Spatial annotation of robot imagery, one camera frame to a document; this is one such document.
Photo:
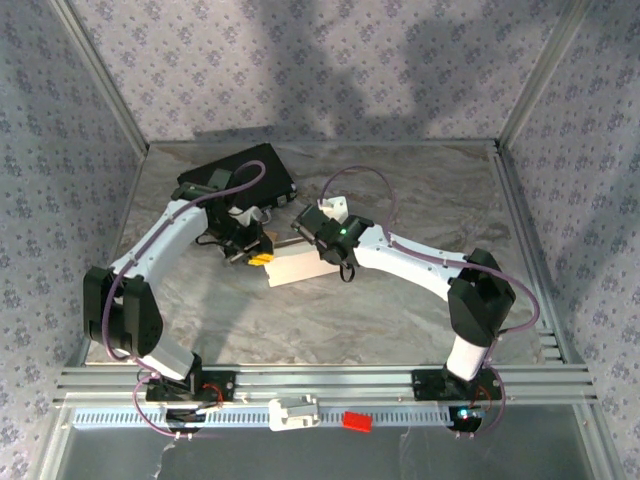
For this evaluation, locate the ridged wooden block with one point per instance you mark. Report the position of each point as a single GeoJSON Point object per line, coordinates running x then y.
{"type": "Point", "coordinates": [272, 235]}

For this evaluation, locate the aluminium back rail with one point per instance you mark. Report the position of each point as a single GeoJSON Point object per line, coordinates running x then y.
{"type": "Point", "coordinates": [400, 143]}

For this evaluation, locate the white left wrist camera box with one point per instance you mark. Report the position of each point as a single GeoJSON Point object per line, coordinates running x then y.
{"type": "Point", "coordinates": [250, 216]}

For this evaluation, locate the white paper box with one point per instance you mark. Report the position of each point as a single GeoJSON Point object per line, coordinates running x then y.
{"type": "Point", "coordinates": [300, 267]}

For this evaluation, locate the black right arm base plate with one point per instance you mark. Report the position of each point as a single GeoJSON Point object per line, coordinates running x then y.
{"type": "Point", "coordinates": [425, 385]}

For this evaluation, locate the white plastic bracket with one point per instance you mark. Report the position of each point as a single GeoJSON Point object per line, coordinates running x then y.
{"type": "Point", "coordinates": [287, 417]}

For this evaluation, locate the black controller board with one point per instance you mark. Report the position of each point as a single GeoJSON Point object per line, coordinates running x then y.
{"type": "Point", "coordinates": [470, 422]}
{"type": "Point", "coordinates": [182, 415]}

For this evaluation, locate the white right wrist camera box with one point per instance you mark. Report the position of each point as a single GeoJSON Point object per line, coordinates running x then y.
{"type": "Point", "coordinates": [335, 205]}

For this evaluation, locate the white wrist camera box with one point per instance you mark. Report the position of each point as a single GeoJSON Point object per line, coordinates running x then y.
{"type": "Point", "coordinates": [335, 205]}
{"type": "Point", "coordinates": [250, 216]}

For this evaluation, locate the aluminium frame post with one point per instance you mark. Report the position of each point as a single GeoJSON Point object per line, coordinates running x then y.
{"type": "Point", "coordinates": [102, 75]}
{"type": "Point", "coordinates": [542, 75]}

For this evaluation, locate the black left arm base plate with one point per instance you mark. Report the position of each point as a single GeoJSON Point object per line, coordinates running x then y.
{"type": "Point", "coordinates": [225, 385]}

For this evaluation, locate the red plastic block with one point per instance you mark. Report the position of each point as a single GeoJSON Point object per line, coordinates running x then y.
{"type": "Point", "coordinates": [357, 421]}

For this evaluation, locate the aluminium side rail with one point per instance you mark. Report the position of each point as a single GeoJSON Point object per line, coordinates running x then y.
{"type": "Point", "coordinates": [515, 200]}
{"type": "Point", "coordinates": [131, 200]}

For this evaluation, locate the aluminium mounting rail beam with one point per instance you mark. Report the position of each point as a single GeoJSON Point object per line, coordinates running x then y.
{"type": "Point", "coordinates": [325, 382]}

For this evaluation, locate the black briefcase with metal fittings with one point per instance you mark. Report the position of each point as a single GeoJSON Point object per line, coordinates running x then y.
{"type": "Point", "coordinates": [277, 175]}

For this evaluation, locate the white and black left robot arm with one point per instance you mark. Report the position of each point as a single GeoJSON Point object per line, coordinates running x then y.
{"type": "Point", "coordinates": [160, 240]}

